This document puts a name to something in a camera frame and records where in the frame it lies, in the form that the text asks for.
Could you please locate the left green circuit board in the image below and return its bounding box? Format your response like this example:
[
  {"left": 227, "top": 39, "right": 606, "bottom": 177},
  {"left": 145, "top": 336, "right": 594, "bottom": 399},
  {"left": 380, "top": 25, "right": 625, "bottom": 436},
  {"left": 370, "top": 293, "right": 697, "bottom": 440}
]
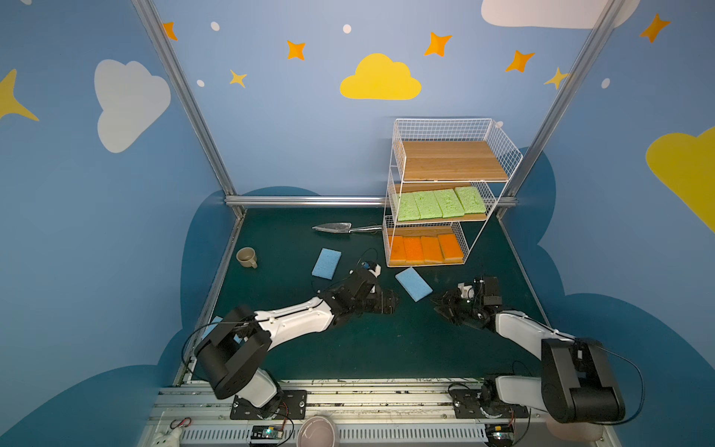
[{"left": 249, "top": 426, "right": 285, "bottom": 446}]

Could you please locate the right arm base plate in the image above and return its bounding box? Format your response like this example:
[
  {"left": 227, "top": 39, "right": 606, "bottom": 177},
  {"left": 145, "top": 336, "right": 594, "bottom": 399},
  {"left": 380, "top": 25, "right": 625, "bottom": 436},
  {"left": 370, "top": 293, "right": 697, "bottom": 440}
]
[{"left": 448, "top": 387, "right": 529, "bottom": 419}]

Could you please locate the green circuit board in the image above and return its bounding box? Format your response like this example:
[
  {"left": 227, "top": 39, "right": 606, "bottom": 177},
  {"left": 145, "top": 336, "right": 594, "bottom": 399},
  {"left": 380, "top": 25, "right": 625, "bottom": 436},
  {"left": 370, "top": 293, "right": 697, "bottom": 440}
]
[
  {"left": 484, "top": 425, "right": 515, "bottom": 447},
  {"left": 249, "top": 426, "right": 285, "bottom": 446}
]

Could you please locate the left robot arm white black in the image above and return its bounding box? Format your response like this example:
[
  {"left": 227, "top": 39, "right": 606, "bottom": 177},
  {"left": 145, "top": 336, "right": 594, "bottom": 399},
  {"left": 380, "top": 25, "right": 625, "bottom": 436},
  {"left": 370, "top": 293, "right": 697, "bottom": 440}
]
[{"left": 193, "top": 266, "right": 398, "bottom": 410}]

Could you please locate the right green circuit board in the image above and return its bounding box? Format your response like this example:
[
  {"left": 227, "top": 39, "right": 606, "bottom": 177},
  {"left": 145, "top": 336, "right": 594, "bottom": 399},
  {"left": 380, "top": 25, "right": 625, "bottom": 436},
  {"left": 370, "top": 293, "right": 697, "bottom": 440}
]
[{"left": 484, "top": 425, "right": 515, "bottom": 447}]

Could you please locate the white wire wooden shelf rack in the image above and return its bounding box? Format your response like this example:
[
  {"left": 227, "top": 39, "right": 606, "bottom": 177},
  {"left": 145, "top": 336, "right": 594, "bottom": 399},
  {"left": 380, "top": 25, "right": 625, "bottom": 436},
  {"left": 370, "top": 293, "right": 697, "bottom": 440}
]
[{"left": 382, "top": 118, "right": 523, "bottom": 267}]

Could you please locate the blue sponge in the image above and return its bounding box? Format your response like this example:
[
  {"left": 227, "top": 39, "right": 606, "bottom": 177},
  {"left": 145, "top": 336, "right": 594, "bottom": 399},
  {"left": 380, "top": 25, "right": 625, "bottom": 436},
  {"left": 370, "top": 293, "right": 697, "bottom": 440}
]
[
  {"left": 395, "top": 267, "right": 433, "bottom": 303},
  {"left": 200, "top": 316, "right": 223, "bottom": 340},
  {"left": 312, "top": 248, "right": 342, "bottom": 279}
]

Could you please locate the white power plug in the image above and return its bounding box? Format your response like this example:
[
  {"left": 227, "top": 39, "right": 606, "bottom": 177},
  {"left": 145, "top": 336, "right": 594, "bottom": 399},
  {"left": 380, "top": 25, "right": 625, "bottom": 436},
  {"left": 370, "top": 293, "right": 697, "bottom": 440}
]
[{"left": 150, "top": 428, "right": 184, "bottom": 447}]

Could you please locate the green sponge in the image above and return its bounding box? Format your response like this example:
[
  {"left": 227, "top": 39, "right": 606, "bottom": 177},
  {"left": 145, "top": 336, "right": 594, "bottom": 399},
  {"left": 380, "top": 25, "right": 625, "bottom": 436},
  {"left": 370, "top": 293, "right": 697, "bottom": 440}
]
[
  {"left": 435, "top": 189, "right": 465, "bottom": 219},
  {"left": 454, "top": 186, "right": 487, "bottom": 214},
  {"left": 398, "top": 193, "right": 421, "bottom": 222},
  {"left": 413, "top": 191, "right": 442, "bottom": 220}
]

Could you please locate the pink bowl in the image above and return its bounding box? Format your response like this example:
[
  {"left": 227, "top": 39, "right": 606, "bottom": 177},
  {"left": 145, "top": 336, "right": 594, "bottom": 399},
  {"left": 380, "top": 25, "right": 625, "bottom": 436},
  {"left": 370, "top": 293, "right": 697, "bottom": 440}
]
[{"left": 296, "top": 415, "right": 340, "bottom": 447}]

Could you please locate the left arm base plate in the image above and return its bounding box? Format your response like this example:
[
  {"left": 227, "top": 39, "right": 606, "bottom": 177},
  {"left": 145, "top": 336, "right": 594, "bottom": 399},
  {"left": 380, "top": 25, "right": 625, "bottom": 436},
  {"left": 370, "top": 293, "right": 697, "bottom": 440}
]
[{"left": 229, "top": 389, "right": 307, "bottom": 421}]

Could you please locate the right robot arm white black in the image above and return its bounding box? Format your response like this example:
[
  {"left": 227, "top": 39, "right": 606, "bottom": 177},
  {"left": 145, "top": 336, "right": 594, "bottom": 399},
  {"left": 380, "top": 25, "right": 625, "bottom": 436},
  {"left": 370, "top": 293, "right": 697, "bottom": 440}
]
[{"left": 432, "top": 276, "right": 646, "bottom": 426}]

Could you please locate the beige ceramic mug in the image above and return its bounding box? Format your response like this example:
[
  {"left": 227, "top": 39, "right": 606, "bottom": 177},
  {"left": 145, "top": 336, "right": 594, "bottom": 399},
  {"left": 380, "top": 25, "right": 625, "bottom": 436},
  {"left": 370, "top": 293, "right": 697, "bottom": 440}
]
[{"left": 236, "top": 247, "right": 258, "bottom": 269}]

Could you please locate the silver metal scoop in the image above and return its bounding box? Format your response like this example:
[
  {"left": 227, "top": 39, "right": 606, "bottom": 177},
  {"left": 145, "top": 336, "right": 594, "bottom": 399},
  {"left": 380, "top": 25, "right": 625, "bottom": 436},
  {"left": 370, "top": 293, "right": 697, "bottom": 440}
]
[{"left": 312, "top": 222, "right": 383, "bottom": 235}]

